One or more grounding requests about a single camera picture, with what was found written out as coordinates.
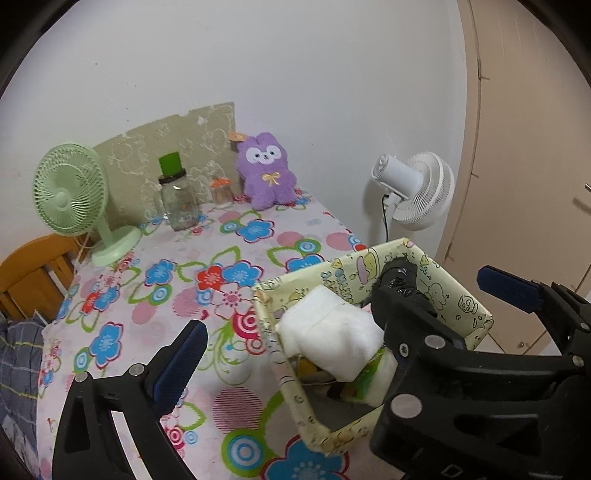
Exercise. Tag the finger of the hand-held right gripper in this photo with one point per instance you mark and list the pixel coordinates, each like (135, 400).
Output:
(401, 323)
(508, 288)

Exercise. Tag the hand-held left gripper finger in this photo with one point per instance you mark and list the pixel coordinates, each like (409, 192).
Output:
(180, 369)

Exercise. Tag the black plastic bag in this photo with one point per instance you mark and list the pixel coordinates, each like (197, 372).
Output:
(399, 277)

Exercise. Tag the green orange tissue packet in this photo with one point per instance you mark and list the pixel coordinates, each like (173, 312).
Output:
(374, 378)

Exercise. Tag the white towel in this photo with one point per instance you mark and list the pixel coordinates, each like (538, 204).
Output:
(328, 327)

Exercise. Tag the yellow carton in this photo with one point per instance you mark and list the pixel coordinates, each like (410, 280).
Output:
(308, 367)

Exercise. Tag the yellow patterned storage box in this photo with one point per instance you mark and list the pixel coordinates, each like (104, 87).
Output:
(300, 401)

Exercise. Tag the floral tablecloth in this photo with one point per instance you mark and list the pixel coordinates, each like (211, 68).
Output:
(152, 249)

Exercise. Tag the beige wooden door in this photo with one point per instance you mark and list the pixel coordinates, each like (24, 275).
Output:
(531, 161)

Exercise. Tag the white standing fan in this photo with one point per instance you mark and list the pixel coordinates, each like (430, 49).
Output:
(401, 173)

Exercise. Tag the glass jar with green lid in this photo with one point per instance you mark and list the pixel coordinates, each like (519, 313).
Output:
(180, 207)

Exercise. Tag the plaid grey pillow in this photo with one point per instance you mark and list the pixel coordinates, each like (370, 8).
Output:
(18, 360)

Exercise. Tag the wooden bed headboard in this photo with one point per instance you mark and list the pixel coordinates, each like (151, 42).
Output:
(27, 277)

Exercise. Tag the toothpick jar with orange lid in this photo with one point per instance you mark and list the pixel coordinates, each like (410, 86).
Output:
(220, 194)

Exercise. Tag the purple plush bunny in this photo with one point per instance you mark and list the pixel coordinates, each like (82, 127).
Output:
(265, 184)

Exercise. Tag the green desk fan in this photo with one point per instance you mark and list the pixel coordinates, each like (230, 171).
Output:
(69, 189)

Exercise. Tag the green patterned board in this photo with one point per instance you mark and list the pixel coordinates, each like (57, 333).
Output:
(138, 143)

